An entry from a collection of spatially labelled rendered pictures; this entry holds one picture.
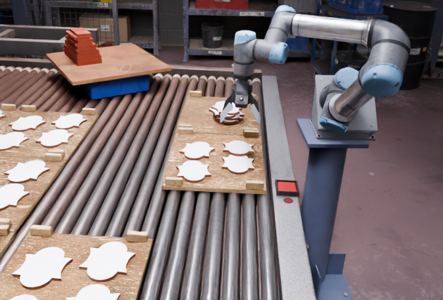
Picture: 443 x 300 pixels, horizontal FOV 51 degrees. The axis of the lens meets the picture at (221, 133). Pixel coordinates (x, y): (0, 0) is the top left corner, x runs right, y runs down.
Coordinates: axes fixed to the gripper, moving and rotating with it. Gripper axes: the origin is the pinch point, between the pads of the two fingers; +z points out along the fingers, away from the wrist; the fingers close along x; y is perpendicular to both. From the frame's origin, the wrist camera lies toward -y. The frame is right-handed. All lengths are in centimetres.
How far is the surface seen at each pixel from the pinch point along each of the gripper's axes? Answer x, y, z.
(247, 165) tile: -3.4, -17.4, 7.9
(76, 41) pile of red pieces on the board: 83, 60, -13
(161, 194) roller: 24.8, -34.1, 11.1
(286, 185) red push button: -16.7, -26.3, 9.8
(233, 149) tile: 2.2, -7.3, 6.9
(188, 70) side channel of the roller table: 30, 88, 8
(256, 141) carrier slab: -6.9, 4.7, 9.0
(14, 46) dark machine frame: 136, 104, 4
